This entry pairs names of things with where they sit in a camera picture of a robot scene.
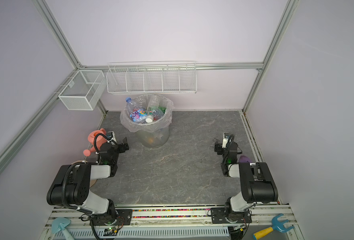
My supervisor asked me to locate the green soda bottle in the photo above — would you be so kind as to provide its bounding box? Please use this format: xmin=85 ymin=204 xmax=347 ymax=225
xmin=158 ymin=106 xmax=166 ymax=114

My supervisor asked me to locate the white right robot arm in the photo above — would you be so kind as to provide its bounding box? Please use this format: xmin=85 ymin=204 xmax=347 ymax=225
xmin=209 ymin=132 xmax=279 ymax=225

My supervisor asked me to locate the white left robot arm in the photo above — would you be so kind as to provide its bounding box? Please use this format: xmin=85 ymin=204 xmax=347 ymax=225
xmin=46 ymin=129 xmax=131 ymax=226

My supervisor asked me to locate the clear plastic bin liner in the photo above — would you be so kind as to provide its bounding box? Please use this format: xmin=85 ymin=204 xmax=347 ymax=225
xmin=120 ymin=94 xmax=174 ymax=133

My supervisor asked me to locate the light blue label bottle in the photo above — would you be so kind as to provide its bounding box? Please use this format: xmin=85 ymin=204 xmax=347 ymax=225
xmin=126 ymin=98 xmax=147 ymax=124

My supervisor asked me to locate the teal plastic shovel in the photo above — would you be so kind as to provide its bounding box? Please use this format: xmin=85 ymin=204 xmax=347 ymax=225
xmin=51 ymin=218 xmax=74 ymax=240

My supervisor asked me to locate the blue yellow toy rake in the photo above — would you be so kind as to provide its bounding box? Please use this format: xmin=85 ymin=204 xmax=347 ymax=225
xmin=253 ymin=214 xmax=294 ymax=240

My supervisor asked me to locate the purple pink toy spade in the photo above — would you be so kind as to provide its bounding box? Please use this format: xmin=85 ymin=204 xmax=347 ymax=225
xmin=238 ymin=155 xmax=252 ymax=163

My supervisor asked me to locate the white mesh wall basket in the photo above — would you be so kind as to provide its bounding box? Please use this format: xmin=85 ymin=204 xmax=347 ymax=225
xmin=58 ymin=70 xmax=107 ymax=111

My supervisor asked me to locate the white red label bottle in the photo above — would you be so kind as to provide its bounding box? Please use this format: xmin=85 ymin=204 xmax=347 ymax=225
xmin=151 ymin=108 xmax=164 ymax=121

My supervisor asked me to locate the pink plastic watering can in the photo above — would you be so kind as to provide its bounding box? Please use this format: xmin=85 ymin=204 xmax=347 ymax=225
xmin=83 ymin=128 xmax=109 ymax=157

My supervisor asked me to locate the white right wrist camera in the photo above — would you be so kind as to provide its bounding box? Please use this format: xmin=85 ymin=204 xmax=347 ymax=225
xmin=222 ymin=132 xmax=232 ymax=149

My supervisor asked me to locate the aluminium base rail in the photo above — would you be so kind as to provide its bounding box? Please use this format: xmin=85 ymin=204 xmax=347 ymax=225
xmin=39 ymin=203 xmax=304 ymax=240

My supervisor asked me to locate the grey mesh waste bin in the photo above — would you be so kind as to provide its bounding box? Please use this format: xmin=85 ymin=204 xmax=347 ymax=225
xmin=120 ymin=94 xmax=174 ymax=148

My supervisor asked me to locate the white wire wall shelf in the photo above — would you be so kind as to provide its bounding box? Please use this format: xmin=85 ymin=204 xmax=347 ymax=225
xmin=106 ymin=61 xmax=198 ymax=94

